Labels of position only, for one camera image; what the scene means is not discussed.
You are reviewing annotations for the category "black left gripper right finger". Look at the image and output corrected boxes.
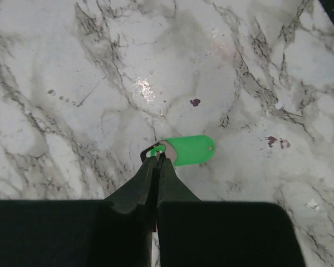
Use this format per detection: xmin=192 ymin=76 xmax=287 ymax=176
xmin=156 ymin=158 xmax=306 ymax=266

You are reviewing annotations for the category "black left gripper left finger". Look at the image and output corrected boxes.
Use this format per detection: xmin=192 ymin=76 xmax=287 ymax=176
xmin=0 ymin=157 xmax=157 ymax=266

